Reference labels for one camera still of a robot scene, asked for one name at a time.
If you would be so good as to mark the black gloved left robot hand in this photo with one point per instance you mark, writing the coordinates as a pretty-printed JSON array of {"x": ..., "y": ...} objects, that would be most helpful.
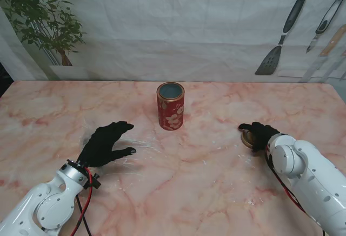
[{"x": 104, "y": 145}]

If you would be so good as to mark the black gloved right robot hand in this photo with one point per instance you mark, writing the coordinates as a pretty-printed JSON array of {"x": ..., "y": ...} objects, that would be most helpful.
[{"x": 260, "y": 136}]

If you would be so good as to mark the gold round canister lid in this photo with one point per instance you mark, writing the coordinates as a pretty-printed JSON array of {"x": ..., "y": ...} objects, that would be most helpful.
[{"x": 247, "y": 138}]

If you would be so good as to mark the red floral tea canister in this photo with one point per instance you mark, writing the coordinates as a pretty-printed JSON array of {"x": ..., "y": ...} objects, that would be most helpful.
[{"x": 170, "y": 108}]

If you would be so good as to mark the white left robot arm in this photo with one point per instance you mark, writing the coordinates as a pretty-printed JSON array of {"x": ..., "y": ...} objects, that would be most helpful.
[{"x": 40, "y": 203}]

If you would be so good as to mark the white printed backdrop cloth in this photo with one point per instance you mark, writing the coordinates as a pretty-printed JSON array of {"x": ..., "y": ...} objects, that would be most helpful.
[{"x": 173, "y": 30}]

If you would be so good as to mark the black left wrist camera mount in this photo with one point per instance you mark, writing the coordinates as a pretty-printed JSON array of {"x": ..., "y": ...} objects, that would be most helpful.
[{"x": 93, "y": 183}]

